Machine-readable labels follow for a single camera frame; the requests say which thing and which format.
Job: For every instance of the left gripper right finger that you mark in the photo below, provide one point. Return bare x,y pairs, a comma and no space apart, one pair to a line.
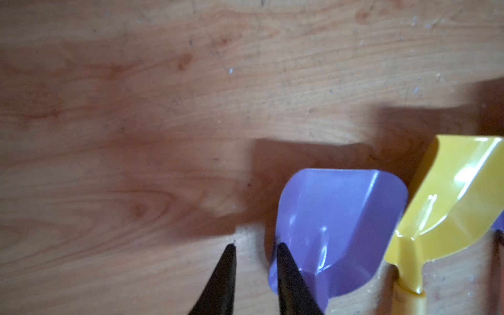
293,293

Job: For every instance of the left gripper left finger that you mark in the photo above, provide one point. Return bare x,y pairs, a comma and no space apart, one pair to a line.
219,292

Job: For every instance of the yellow square shovel yellow handle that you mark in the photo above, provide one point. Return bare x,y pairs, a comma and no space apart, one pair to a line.
456,195

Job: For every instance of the purple square shovel pink handle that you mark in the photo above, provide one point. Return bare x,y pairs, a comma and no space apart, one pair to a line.
499,223

